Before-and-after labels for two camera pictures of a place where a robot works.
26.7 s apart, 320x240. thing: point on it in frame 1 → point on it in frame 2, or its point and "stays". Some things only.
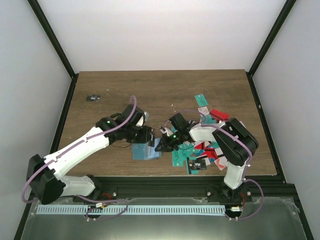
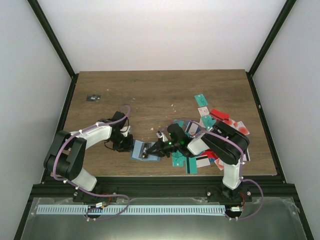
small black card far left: (90, 97) stays
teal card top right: (201, 100) stays
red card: (219, 114) stays
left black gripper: (146, 137) → (127, 148)
